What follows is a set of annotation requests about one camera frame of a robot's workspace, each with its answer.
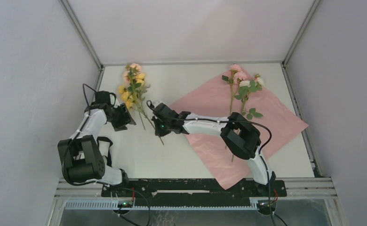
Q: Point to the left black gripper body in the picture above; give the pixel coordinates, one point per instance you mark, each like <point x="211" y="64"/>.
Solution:
<point x="120" y="117"/>

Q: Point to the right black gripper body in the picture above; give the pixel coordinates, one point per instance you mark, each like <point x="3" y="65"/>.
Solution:
<point x="163" y="128"/>

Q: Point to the white pink rose stem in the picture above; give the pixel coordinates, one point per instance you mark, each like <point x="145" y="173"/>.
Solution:
<point x="245" y="88"/>

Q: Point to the pink purple wrapping paper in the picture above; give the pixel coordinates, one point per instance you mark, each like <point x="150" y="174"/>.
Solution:
<point x="281" y="133"/>

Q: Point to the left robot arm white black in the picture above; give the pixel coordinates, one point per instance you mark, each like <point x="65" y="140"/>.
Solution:
<point x="80" y="155"/>

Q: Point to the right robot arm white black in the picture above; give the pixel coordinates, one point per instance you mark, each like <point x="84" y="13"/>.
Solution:
<point x="245" y="139"/>

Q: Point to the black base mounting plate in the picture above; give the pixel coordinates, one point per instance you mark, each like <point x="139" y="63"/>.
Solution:
<point x="197" y="192"/>

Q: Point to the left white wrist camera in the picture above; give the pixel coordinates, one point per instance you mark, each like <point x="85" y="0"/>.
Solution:
<point x="116" y="101"/>

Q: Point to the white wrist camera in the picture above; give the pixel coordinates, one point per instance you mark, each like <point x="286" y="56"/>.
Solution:
<point x="116" y="101"/>
<point x="153" y="104"/>

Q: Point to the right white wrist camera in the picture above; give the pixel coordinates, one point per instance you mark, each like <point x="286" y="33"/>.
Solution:
<point x="153" y="104"/>

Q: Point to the aluminium frame rail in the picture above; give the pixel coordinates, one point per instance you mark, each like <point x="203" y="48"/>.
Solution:
<point x="203" y="63"/>

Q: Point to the white slotted cable duct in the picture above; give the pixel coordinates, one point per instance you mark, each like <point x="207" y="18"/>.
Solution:
<point x="125" y="205"/>

